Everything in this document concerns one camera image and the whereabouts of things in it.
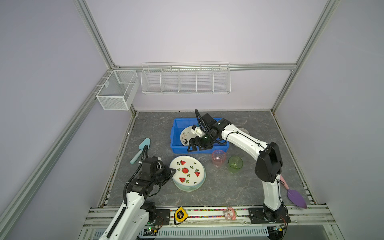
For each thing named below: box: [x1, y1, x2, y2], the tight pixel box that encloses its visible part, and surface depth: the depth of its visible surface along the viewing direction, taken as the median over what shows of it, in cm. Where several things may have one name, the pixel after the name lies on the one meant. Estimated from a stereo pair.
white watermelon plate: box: [169, 155, 207, 191], surface depth 85 cm
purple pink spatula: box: [280, 175, 307, 209], surface depth 82 cm
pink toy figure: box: [224, 206, 236, 221], surface depth 74 cm
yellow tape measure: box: [174, 206, 188, 223], surface depth 75 cm
